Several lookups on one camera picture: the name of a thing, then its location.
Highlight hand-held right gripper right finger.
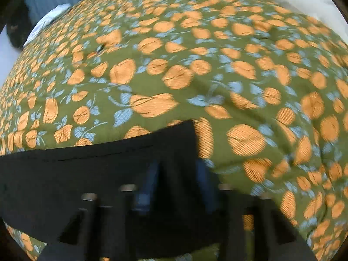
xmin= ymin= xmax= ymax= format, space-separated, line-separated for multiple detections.
xmin=196 ymin=160 xmax=318 ymax=261

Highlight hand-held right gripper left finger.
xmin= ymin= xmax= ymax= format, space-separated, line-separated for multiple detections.
xmin=38 ymin=160 xmax=161 ymax=261

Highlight black pants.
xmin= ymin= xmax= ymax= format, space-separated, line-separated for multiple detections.
xmin=0 ymin=120 xmax=272 ymax=259

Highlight green orange floral bedspread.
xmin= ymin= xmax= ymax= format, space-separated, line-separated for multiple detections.
xmin=0 ymin=0 xmax=348 ymax=261

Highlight white cloth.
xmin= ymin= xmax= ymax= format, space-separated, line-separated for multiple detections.
xmin=23 ymin=3 xmax=72 ymax=47

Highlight dark hanging clothing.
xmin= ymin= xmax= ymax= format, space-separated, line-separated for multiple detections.
xmin=5 ymin=0 xmax=36 ymax=51

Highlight cream pillow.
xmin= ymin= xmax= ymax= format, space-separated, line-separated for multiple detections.
xmin=253 ymin=0 xmax=346 ymax=33

